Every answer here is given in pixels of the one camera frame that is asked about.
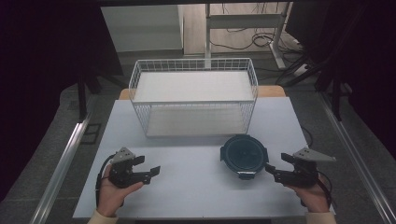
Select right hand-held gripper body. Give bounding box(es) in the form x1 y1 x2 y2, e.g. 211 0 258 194
277 147 337 189

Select person's right hand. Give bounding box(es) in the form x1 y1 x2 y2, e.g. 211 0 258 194
285 175 331 215

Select black metal stand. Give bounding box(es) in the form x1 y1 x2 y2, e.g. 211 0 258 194
76 66 125 123
314 62 353 123

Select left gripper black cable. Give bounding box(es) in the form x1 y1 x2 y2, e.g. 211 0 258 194
94 153 117 209

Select white power strip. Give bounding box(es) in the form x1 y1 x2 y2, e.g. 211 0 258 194
292 63 313 77

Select person's left hand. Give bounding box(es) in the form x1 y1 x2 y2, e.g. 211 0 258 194
96 164 145 218

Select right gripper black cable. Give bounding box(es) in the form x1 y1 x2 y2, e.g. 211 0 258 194
317 171 333 210

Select dark round lidded container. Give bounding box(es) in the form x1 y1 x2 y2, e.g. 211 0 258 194
219 133 270 181

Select white desk frame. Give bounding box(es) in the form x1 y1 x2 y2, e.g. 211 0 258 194
204 2 292 70

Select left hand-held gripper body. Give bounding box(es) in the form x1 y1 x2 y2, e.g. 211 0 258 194
106 147 143 189

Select white wire basket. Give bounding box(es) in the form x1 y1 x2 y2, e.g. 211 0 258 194
128 57 260 138

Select dark curtain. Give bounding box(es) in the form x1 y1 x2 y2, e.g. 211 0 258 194
0 0 124 203
285 0 396 154

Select aluminium rail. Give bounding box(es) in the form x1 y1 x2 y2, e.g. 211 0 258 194
29 111 94 224
317 91 396 224

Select black floor cables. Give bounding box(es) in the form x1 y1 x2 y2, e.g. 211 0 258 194
208 27 316 89

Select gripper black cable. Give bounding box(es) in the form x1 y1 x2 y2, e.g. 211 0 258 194
317 171 333 210
94 153 117 209

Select dark floor grate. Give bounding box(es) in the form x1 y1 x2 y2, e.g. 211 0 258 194
79 122 103 146

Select thin black cable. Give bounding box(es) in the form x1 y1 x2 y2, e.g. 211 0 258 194
300 125 314 149

